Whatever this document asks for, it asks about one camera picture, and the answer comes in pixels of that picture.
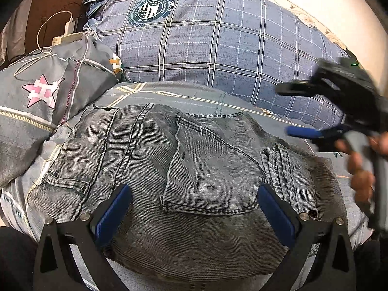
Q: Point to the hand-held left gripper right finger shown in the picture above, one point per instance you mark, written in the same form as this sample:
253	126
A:
277	215

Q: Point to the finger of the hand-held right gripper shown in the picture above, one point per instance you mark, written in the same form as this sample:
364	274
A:
300	132
295	87

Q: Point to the blue plaid pillow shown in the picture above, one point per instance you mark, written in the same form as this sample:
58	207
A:
212	51

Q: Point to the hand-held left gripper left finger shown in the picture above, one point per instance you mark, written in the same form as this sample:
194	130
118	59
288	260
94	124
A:
113	215

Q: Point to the white charger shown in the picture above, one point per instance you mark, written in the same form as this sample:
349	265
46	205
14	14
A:
69	27

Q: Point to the pale wooden box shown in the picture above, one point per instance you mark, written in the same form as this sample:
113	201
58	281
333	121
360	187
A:
66	38

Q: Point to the grey star-print pillow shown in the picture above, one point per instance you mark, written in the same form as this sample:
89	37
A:
60	75

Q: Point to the person's right hand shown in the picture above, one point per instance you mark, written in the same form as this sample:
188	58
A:
360	182

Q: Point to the small black box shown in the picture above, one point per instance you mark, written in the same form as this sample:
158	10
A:
80	24

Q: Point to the grey denim pants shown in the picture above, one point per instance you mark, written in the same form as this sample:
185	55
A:
197	172

